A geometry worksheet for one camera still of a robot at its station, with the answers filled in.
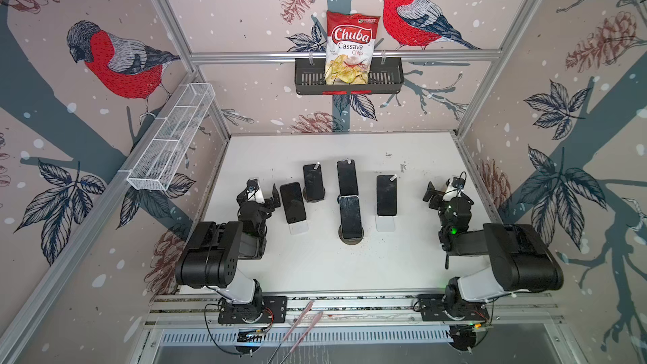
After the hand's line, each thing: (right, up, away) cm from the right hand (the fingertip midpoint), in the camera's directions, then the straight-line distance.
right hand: (442, 183), depth 91 cm
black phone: (-48, 0, +3) cm, 48 cm away
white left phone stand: (-53, -16, -1) cm, 55 cm away
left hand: (-66, +1, -1) cm, 66 cm away
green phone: (-35, -10, -8) cm, 37 cm away
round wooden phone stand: (-35, -20, -4) cm, 40 cm away
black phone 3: (-22, -4, -6) cm, 23 cm away
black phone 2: (-35, 0, 0) cm, 35 cm away
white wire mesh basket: (-92, +8, -20) cm, 95 cm away
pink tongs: (-51, -38, -21) cm, 67 cm away
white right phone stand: (-21, -15, -1) cm, 26 cm away
